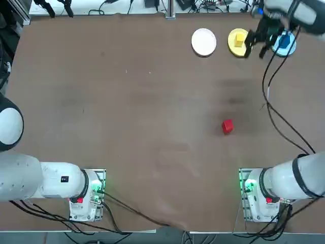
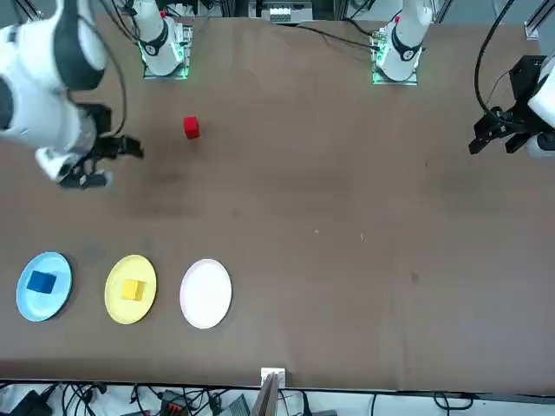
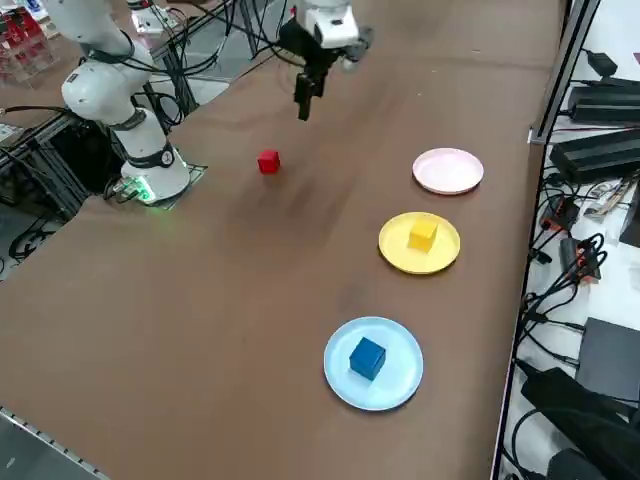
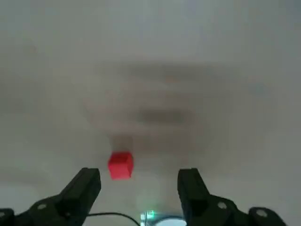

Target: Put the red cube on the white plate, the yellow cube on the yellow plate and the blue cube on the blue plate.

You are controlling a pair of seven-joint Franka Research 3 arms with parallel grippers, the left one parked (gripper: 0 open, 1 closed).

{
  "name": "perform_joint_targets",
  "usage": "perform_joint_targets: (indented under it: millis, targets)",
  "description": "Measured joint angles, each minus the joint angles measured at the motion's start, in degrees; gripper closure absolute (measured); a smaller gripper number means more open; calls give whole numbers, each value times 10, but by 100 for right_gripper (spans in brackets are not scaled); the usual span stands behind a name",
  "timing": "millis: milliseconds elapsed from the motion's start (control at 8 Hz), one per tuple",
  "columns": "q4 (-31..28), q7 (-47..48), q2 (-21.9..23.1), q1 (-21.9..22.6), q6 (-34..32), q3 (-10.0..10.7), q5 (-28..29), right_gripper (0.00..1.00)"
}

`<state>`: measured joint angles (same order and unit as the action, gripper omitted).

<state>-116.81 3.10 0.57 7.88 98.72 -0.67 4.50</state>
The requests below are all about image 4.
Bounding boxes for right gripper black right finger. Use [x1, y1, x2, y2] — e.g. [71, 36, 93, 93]
[177, 167, 287, 226]

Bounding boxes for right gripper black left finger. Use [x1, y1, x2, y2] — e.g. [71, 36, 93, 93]
[0, 167, 102, 226]

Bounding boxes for red cube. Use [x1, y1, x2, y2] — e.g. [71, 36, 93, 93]
[107, 152, 135, 181]

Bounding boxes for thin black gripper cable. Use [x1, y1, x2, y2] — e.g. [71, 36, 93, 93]
[87, 212, 141, 226]

